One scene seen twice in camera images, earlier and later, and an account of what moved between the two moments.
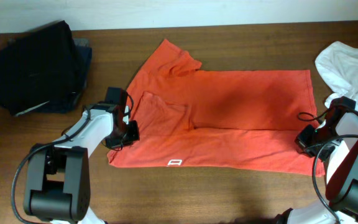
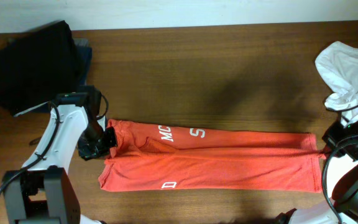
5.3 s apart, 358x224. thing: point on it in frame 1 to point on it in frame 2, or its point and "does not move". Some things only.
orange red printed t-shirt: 238,119 to 155,157
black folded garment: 39,71 does not move
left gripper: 130,132 to 105,142
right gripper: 305,140 to 332,143
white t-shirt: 352,72 does not move
